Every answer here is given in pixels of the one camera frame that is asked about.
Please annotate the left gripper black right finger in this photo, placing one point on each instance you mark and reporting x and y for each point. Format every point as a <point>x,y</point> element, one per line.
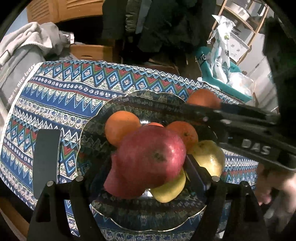
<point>245,220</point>

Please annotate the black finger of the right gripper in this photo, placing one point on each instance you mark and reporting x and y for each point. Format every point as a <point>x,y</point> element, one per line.
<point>239,112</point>
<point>180,111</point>

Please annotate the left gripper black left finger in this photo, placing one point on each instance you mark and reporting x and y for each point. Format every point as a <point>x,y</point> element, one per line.
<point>49,220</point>

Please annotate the small tangerine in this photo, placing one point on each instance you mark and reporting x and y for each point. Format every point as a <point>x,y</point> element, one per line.
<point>154,124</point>
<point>204,97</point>

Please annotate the orange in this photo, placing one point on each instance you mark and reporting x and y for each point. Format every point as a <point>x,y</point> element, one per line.
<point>119,124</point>
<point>185,131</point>

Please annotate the yellow-green pear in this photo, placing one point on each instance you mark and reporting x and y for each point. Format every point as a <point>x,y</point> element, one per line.
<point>209,155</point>

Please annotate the yellow pear front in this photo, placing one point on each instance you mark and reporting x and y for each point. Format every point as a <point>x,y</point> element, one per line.
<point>170,190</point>

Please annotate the red apple back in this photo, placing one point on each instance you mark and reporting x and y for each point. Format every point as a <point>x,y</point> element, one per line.
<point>149,157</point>

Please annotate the red apple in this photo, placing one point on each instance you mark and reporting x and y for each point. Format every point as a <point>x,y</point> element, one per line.
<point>149,157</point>
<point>118,186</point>

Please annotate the white rice bag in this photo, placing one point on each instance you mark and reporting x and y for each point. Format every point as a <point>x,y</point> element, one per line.
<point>219,57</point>

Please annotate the white patterned storage box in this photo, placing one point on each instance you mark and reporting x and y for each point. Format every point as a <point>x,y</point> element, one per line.
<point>237,47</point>

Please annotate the black smartphone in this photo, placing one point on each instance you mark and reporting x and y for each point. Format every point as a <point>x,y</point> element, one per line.
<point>46,159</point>

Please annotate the clear glass plate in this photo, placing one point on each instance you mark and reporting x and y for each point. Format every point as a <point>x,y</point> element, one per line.
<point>144,213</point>

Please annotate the wooden shelf rack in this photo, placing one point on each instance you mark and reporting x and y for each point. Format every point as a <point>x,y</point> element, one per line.
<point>248,17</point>

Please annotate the black hanging coat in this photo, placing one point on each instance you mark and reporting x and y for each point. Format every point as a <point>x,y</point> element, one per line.
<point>161,30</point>

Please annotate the patterned blue tablecloth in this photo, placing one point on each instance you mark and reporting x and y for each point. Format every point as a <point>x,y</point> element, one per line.
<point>65,95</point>

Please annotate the pile of clothes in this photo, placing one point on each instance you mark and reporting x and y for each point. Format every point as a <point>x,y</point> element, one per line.
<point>22,49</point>

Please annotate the wooden louvered wardrobe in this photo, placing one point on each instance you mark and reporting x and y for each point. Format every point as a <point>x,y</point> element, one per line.
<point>43,11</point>

